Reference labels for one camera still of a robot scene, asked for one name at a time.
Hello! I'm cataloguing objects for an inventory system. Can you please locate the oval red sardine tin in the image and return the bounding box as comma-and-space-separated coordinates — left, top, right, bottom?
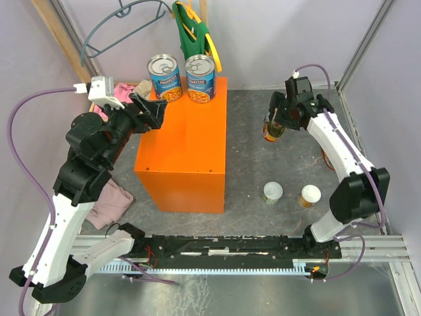
263, 122, 285, 142

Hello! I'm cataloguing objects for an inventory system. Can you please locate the blue soup can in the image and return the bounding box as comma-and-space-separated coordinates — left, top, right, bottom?
147, 54, 182, 103

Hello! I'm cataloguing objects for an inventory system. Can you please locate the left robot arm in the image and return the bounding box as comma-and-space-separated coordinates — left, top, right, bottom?
9, 93, 168, 304

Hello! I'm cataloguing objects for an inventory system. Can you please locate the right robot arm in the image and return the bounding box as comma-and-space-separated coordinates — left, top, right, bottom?
265, 92, 390, 257

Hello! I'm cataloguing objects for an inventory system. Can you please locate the orange box counter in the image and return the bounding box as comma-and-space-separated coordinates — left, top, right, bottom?
134, 77, 228, 214

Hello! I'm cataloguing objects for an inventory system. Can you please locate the beige cloth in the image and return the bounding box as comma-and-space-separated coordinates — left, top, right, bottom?
133, 79, 153, 99

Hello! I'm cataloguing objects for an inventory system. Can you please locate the pink cloth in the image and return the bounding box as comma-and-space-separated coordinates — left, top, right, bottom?
91, 83, 135, 121

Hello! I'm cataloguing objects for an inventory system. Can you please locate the wooden tray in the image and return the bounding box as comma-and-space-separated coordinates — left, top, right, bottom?
89, 80, 152, 120

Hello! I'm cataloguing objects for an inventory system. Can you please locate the can with white lid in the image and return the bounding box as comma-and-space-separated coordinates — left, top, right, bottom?
262, 182, 284, 205

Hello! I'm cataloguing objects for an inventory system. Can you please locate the small can white lid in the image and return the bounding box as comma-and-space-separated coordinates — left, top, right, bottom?
297, 184, 322, 208

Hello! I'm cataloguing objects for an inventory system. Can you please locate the yellow plastic hanger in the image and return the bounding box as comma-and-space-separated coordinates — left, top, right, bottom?
175, 1, 222, 72

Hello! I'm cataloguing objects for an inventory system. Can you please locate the green tank top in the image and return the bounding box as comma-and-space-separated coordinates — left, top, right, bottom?
172, 1, 211, 61

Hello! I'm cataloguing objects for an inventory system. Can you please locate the mauve cloth on floor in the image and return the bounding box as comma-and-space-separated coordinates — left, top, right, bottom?
86, 179, 134, 230

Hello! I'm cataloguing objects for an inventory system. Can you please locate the teal plastic hanger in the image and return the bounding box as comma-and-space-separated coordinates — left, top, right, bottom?
66, 1, 176, 69

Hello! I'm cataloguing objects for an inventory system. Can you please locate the aluminium corner profile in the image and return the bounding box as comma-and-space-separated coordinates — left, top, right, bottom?
336, 0, 395, 94

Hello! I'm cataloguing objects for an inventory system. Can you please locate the wooden upright behind shirt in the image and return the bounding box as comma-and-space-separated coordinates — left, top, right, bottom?
199, 0, 208, 24

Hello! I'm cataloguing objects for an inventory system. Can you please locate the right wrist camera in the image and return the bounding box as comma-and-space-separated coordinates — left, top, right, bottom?
285, 71, 314, 103

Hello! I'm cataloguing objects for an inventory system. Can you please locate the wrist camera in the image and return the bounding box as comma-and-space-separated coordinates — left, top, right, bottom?
73, 76, 125, 109
285, 71, 314, 103

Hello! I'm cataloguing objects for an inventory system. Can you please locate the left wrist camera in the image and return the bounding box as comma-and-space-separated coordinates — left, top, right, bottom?
73, 76, 125, 109

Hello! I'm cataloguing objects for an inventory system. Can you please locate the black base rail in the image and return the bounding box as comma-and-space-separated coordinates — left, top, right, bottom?
118, 223, 342, 271

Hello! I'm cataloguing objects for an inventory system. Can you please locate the wooden post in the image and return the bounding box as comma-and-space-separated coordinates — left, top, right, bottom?
30, 0, 101, 99

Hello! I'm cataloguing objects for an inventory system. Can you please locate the light blue cable duct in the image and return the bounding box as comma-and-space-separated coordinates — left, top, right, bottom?
98, 257, 312, 275

